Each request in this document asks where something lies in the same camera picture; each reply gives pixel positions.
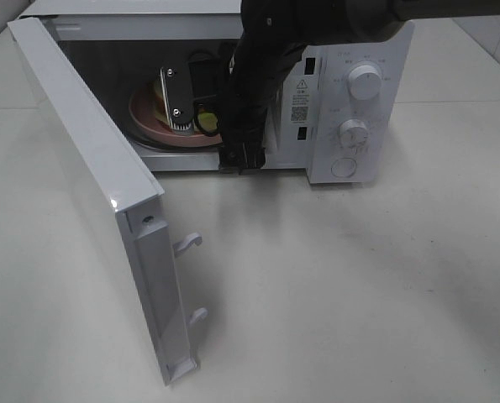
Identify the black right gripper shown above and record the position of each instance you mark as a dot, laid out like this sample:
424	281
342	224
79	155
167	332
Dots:
261	62

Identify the white bread sandwich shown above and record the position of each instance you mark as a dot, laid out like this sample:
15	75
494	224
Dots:
204	121

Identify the pink round plate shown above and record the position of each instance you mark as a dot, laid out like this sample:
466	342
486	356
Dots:
142	111

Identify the round door release button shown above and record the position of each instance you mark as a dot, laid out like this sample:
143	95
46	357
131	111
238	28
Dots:
344	168

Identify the white timer knob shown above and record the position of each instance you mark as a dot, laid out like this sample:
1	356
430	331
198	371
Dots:
352	134

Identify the white microwave door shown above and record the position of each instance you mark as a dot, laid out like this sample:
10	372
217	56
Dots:
115	194

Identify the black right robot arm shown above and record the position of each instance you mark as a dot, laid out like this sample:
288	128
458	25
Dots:
348	22

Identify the white warning label sticker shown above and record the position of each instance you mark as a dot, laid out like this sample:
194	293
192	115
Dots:
299	97

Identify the white microwave oven body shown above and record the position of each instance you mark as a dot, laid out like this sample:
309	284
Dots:
119	46

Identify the upper white power knob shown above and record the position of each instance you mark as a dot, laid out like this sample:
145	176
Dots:
364	81

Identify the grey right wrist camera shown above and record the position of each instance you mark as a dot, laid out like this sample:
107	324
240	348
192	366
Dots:
177	93

